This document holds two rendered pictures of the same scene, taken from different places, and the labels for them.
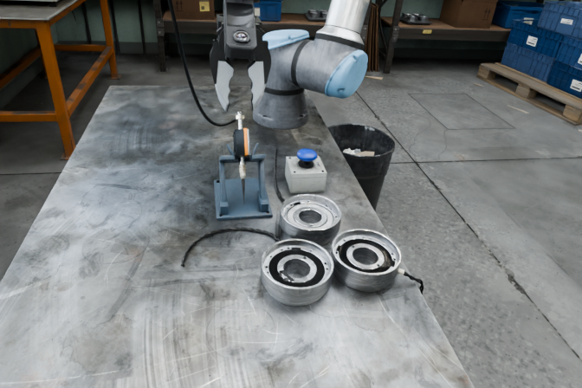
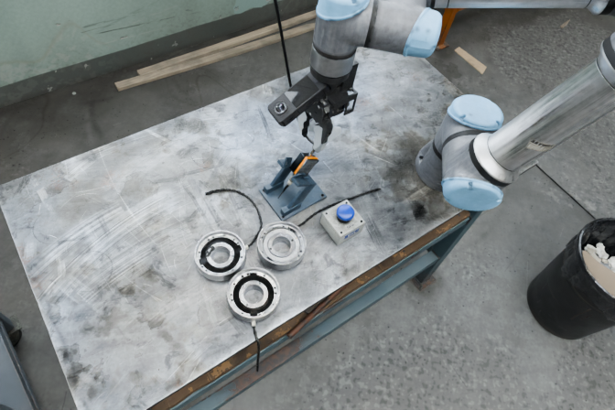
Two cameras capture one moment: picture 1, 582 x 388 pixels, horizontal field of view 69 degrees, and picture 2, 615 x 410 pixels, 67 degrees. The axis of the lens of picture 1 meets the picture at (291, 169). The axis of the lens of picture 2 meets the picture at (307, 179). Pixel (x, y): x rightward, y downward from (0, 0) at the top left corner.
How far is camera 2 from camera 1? 0.75 m
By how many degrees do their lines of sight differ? 48
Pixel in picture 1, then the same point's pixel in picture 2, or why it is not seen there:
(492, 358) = not seen: outside the picture
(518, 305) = not seen: outside the picture
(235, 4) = (308, 81)
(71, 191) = (243, 102)
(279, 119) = (423, 169)
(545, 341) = not seen: outside the picture
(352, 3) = (512, 139)
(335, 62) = (456, 173)
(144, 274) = (190, 179)
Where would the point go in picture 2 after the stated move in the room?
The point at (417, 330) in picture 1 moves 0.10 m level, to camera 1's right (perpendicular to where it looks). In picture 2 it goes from (210, 347) to (224, 400)
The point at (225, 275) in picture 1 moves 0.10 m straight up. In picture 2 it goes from (209, 220) to (206, 195)
